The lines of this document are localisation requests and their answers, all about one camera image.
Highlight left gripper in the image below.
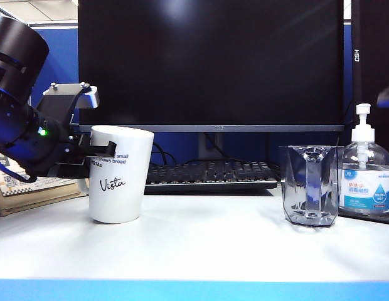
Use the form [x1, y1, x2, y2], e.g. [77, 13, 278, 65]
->
[37, 124, 117, 180]

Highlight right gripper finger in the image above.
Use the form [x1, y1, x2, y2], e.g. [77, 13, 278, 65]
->
[376, 83, 389, 109]

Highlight white ceramic mug Vista print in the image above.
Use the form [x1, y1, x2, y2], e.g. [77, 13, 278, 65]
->
[77, 125, 155, 224]

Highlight transparent faceted plastic cup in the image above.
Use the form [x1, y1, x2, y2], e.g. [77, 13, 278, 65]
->
[280, 145, 339, 227]

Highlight black HSD monitor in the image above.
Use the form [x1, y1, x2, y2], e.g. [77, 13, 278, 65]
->
[351, 0, 389, 148]

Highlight beige desk calendar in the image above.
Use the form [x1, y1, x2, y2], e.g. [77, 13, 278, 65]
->
[0, 153, 88, 217]

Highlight clear hand sanitizer pump bottle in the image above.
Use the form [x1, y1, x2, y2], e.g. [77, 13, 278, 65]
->
[338, 103, 389, 214]

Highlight grey monitor stand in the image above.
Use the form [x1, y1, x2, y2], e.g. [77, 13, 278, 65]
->
[199, 131, 225, 161]

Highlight black keyboard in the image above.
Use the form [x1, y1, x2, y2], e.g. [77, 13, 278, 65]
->
[144, 161, 279, 191]

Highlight black AOC monitor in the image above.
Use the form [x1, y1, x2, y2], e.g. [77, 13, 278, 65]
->
[77, 0, 344, 133]

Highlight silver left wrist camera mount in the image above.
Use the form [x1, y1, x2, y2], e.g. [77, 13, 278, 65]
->
[36, 82, 100, 126]

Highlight looped black cable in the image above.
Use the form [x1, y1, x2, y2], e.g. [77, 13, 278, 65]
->
[152, 142, 178, 167]

